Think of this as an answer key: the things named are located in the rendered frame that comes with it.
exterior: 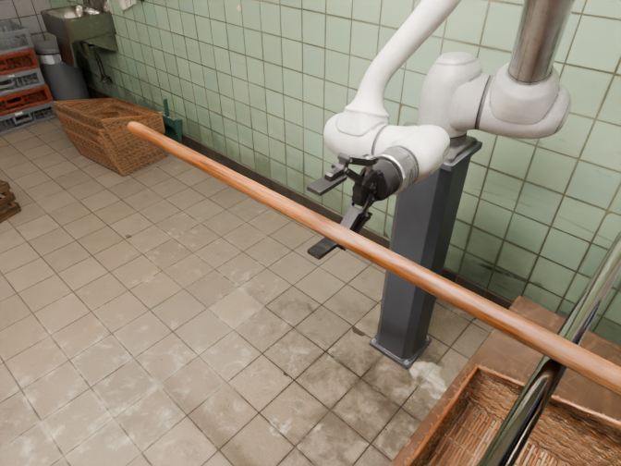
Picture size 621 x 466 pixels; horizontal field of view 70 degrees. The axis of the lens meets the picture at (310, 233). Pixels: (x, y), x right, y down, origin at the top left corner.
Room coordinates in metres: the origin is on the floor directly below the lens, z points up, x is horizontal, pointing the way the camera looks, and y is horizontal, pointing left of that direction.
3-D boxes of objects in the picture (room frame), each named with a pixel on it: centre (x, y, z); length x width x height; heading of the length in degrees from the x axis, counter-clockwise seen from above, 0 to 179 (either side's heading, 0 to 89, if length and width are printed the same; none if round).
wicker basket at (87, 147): (3.05, 1.46, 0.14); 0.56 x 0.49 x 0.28; 53
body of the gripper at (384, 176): (0.73, -0.12, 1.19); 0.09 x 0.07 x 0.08; 138
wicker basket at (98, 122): (3.05, 1.44, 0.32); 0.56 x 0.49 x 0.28; 55
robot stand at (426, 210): (1.29, -0.41, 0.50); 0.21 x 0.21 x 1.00; 48
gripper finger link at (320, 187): (0.63, -0.03, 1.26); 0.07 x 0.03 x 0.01; 138
